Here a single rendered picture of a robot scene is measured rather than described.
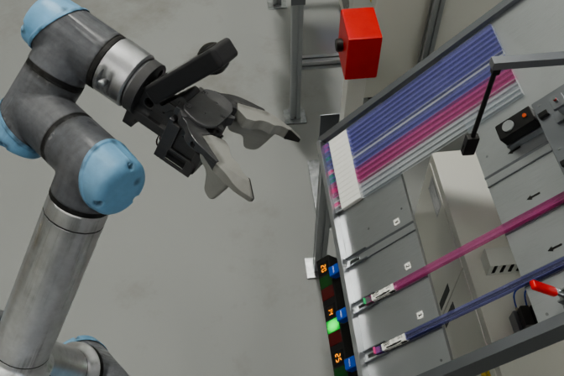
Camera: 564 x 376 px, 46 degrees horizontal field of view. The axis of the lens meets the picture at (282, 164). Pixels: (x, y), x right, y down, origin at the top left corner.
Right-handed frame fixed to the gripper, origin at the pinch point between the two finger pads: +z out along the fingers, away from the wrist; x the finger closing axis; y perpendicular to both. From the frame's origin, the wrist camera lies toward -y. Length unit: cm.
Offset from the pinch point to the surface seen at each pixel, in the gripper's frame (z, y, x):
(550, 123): 33, -2, -52
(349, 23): -12, 32, -117
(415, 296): 34, 39, -41
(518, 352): 51, 27, -29
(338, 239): 17, 50, -55
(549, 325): 50, 17, -28
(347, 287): 24, 52, -45
